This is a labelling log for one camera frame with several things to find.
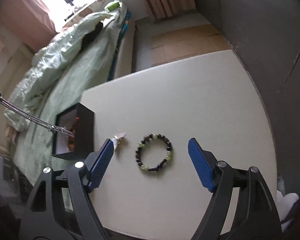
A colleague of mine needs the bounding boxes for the black jewelry box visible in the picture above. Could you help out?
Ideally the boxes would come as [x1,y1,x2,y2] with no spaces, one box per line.
[52,102,95,160]

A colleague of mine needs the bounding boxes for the silver chain necklace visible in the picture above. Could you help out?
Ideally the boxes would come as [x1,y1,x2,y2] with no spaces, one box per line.
[0,81,76,138]

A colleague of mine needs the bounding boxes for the small white crystal pendant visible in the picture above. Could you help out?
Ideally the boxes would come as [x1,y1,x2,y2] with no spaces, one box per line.
[111,130,127,150]

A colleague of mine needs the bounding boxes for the white fluffy slipper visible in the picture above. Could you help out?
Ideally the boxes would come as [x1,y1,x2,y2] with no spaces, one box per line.
[276,175,299,232]

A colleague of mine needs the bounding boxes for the light green duvet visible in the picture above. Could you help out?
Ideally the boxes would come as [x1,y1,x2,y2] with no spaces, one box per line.
[3,11,116,133]

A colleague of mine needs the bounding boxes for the bed with green sheet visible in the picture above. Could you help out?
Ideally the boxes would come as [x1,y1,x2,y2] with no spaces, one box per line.
[4,3,130,184]

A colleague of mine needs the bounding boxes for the flattened cardboard sheets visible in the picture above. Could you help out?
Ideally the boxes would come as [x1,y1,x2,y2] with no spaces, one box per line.
[151,24,230,66]

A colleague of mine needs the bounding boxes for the black garment on bed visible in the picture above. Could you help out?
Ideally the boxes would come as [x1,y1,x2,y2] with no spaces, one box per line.
[80,22,103,51]

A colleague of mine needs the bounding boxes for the green tissue pack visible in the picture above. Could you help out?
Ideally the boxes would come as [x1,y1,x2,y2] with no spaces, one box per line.
[104,0,120,12]

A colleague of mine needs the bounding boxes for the patterned pillow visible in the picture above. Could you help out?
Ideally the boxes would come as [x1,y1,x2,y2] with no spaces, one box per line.
[62,0,114,28]

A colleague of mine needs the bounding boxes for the left pink curtain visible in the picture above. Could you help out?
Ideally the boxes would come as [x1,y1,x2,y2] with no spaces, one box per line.
[0,0,57,51]

